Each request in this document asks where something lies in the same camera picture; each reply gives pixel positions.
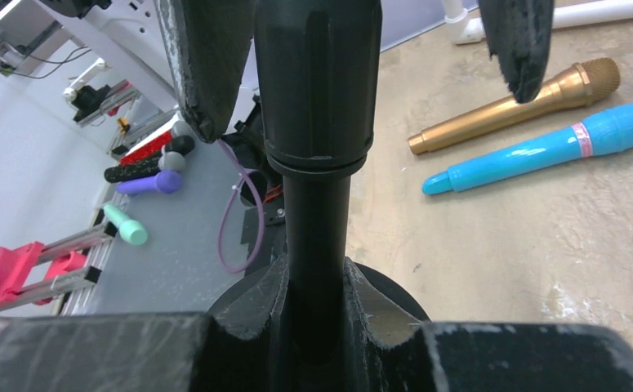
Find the black spare microphone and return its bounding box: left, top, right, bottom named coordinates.
left=104, top=136, right=195, bottom=183

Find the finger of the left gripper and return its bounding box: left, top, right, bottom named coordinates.
left=483, top=0, right=555, bottom=104
left=154, top=0, right=256, bottom=144

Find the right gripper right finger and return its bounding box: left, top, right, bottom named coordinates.
left=343, top=261, right=633, bottom=391

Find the white PVC pipe frame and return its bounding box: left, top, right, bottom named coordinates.
left=442, top=1, right=633, bottom=45

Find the aluminium frame rail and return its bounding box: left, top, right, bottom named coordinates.
left=0, top=81, right=182, bottom=318

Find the red clamp fixture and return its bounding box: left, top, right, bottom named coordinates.
left=0, top=242, right=101, bottom=312

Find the gold microphone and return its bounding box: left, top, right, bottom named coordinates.
left=408, top=57, right=621, bottom=155

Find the blue microphone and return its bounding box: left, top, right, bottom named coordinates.
left=421, top=103, right=633, bottom=195

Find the mint green spare microphone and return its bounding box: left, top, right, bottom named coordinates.
left=102, top=204, right=149, bottom=246

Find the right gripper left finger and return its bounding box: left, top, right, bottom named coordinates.
left=0, top=258, right=288, bottom=391

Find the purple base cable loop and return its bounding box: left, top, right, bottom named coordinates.
left=216, top=137, right=267, bottom=275

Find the black round-base microphone stand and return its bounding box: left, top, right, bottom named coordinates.
left=194, top=1, right=433, bottom=391

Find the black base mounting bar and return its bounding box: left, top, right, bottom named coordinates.
left=216, top=94, right=286, bottom=276

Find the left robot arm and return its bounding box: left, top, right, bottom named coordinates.
left=39, top=1, right=484, bottom=111

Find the purple spare microphone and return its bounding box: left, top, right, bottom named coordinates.
left=115, top=170, right=183, bottom=196

